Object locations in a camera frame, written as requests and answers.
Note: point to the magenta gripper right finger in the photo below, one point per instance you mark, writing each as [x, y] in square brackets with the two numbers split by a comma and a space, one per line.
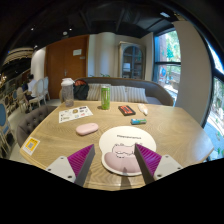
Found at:
[154, 166]

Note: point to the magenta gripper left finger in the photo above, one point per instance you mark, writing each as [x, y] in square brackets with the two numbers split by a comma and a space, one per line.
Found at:
[75, 167]

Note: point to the pink computer mouse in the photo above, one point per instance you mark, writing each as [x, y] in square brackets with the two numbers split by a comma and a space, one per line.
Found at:
[87, 128]

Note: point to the round white mouse pad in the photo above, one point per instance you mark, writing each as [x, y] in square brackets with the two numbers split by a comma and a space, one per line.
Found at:
[118, 145]

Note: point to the yellow QR code sticker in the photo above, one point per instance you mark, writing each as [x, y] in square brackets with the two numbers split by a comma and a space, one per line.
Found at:
[30, 145]

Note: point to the small teal packet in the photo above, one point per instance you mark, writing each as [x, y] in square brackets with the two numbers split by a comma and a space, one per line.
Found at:
[138, 121]

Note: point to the white sticker sheet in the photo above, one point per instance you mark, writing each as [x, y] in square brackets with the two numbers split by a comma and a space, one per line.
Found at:
[74, 113]

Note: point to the white plastic wrapped item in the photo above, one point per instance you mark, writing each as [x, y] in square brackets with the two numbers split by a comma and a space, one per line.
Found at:
[143, 109]

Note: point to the black orange box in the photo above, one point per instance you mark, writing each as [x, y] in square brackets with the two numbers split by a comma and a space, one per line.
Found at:
[126, 110]

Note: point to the grey tufted chair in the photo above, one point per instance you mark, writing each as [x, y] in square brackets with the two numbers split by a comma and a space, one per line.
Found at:
[31, 120]

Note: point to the grey curved sofa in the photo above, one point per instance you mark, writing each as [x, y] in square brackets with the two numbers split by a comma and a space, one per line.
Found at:
[155, 94]

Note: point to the striped cushion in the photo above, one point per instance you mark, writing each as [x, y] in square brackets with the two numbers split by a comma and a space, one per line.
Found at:
[118, 93]

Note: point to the black backpack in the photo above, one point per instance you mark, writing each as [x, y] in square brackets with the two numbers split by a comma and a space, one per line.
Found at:
[80, 90]

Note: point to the green drink can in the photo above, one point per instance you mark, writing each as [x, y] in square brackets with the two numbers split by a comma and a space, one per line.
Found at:
[105, 97]

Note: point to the clear plastic bottle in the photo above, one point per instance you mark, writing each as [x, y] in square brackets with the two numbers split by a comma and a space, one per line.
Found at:
[67, 91]

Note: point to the seated person in white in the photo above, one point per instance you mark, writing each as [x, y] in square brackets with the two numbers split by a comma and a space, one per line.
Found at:
[28, 88]

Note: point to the white dining chair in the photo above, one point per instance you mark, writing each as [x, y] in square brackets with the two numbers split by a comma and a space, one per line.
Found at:
[41, 91]

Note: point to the wooden door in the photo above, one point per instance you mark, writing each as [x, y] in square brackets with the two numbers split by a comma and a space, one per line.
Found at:
[66, 59]

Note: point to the grey glass cabinet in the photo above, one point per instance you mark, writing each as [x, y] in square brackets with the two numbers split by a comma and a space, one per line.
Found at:
[131, 60]

